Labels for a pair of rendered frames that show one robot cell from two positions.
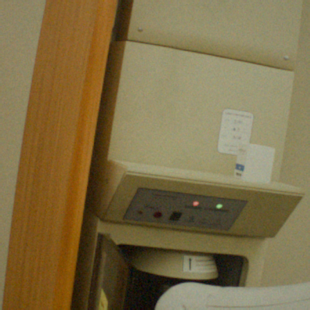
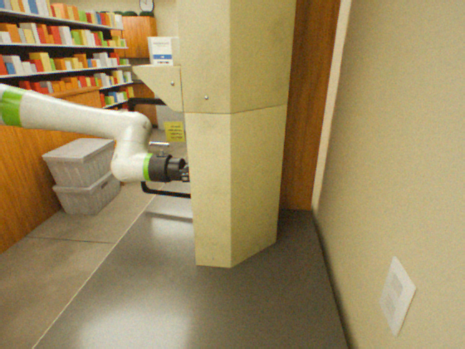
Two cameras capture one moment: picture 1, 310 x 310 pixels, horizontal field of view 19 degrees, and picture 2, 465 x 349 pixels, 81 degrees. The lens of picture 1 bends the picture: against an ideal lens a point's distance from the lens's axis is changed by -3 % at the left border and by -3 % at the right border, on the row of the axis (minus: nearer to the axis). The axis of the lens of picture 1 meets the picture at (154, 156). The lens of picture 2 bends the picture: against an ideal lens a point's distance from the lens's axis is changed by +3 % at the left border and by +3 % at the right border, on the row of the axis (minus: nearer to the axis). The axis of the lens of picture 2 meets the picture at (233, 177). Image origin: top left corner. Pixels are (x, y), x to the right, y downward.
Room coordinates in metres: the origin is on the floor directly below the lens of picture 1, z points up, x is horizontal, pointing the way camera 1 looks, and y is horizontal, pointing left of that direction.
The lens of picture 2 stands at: (2.03, -0.76, 1.54)
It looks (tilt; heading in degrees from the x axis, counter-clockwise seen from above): 25 degrees down; 115
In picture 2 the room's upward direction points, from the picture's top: straight up
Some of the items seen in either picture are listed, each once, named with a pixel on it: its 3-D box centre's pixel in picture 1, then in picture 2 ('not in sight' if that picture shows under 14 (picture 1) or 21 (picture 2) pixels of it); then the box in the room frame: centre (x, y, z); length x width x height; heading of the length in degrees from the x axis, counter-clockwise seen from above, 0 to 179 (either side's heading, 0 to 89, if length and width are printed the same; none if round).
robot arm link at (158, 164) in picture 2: not in sight; (163, 167); (1.48, -0.13, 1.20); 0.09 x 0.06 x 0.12; 107
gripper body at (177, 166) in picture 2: not in sight; (185, 169); (1.55, -0.11, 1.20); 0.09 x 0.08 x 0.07; 17
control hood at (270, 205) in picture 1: (203, 204); (178, 83); (1.55, -0.09, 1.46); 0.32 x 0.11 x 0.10; 108
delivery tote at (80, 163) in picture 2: not in sight; (85, 161); (-0.50, 0.98, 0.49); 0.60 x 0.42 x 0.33; 108
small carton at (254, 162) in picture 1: (254, 162); (166, 51); (1.57, -0.17, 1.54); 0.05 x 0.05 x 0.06; 13
